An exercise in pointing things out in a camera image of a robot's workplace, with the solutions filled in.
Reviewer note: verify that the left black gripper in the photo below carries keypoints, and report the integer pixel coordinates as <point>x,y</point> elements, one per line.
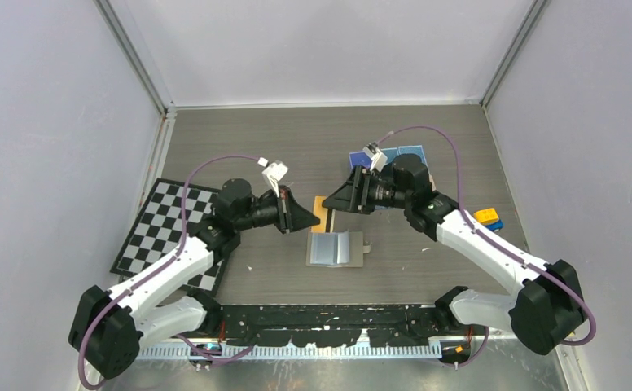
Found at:
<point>291,216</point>

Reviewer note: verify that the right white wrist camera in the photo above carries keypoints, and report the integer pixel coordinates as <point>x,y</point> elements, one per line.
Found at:
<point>377,157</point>

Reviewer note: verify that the grey blue card holder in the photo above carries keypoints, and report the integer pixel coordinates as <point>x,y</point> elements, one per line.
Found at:
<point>337,249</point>

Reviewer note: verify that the orange card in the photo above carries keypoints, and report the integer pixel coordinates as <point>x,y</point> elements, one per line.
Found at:
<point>326,216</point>

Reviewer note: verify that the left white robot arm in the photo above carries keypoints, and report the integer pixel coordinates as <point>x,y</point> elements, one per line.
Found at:
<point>110,327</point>

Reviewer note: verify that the black white checkerboard mat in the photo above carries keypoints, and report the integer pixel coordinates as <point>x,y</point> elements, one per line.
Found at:
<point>157,229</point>

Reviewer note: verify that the yellow blue toy block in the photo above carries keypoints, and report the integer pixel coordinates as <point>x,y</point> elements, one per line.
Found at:
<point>489,218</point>

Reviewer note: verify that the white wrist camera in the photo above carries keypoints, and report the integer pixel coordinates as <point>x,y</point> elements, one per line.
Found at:
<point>377,157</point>
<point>273,173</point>

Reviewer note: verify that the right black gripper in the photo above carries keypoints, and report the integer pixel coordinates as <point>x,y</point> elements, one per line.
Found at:
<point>348,196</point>

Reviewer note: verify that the blue three-compartment tray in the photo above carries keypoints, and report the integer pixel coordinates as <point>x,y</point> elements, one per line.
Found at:
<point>361,158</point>

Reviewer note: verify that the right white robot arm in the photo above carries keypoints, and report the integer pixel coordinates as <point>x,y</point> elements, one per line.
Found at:
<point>543,302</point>

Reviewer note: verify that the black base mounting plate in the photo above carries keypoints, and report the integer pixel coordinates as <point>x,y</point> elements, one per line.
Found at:
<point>330,326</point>

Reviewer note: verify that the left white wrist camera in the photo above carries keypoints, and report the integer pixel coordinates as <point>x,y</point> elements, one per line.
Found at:
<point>273,173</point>

